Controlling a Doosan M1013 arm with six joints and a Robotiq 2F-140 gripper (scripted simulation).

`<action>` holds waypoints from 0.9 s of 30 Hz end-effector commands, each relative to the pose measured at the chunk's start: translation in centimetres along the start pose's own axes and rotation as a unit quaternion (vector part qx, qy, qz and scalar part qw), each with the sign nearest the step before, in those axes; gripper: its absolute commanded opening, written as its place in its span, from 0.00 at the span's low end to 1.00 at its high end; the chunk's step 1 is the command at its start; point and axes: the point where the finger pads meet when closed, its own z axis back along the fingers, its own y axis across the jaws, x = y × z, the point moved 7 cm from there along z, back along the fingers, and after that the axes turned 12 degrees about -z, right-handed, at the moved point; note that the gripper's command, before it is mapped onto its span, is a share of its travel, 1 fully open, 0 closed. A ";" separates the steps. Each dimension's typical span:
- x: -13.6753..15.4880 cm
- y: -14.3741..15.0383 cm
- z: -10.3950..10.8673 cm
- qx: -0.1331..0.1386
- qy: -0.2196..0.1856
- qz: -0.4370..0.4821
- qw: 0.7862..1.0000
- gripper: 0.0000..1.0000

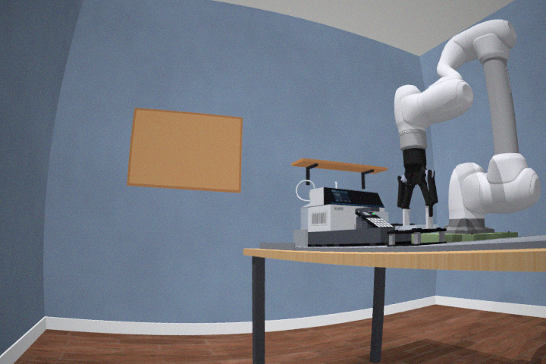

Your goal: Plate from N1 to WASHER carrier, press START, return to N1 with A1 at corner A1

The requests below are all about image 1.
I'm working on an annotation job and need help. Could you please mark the grey l-shaped raised edge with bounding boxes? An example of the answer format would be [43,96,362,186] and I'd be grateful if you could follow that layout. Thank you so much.
[259,243,296,251]

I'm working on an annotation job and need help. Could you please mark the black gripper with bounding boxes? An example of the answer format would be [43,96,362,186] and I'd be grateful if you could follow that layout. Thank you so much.
[397,148,438,228]

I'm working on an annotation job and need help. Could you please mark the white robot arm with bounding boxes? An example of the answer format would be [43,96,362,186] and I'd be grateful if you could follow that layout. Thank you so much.
[394,20,541,234]

